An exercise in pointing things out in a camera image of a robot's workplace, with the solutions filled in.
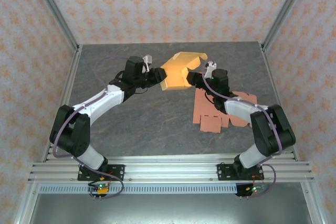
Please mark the yellow paper box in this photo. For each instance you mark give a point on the yellow paper box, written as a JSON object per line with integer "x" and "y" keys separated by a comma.
{"x": 176, "y": 77}

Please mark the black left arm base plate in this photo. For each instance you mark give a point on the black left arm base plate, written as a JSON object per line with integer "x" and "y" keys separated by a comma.
{"x": 118, "y": 171}

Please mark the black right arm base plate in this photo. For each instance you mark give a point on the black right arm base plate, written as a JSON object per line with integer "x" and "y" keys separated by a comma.
{"x": 223, "y": 172}

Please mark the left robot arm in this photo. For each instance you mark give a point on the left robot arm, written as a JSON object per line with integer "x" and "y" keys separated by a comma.
{"x": 99, "y": 100}

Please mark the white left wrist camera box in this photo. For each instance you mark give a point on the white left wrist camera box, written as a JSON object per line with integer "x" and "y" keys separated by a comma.
{"x": 147, "y": 63}

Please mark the grey metal panel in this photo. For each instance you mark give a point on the grey metal panel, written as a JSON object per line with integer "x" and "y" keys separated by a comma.
{"x": 170, "y": 208}

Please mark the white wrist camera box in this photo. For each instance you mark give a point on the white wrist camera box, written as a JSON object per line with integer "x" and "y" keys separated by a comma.
{"x": 147, "y": 63}
{"x": 210, "y": 68}

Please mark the aluminium table side rail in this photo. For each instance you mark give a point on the aluminium table side rail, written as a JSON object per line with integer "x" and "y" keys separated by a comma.
{"x": 73, "y": 69}
{"x": 270, "y": 77}

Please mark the reddish brown cardboard box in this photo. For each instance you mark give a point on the reddish brown cardboard box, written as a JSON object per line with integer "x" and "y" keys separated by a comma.
{"x": 207, "y": 123}

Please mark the aluminium frame post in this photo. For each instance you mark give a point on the aluminium frame post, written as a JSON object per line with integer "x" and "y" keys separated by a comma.
{"x": 286, "y": 6}
{"x": 52, "y": 6}

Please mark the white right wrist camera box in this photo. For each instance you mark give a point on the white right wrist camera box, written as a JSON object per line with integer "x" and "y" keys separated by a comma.
{"x": 210, "y": 68}

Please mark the aluminium mounting rail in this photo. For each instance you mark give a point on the aluminium mounting rail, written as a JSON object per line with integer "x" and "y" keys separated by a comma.
{"x": 170, "y": 169}

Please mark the aluminium frame leg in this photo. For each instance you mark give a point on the aluminium frame leg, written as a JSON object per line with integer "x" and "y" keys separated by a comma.
{"x": 313, "y": 203}
{"x": 26, "y": 203}

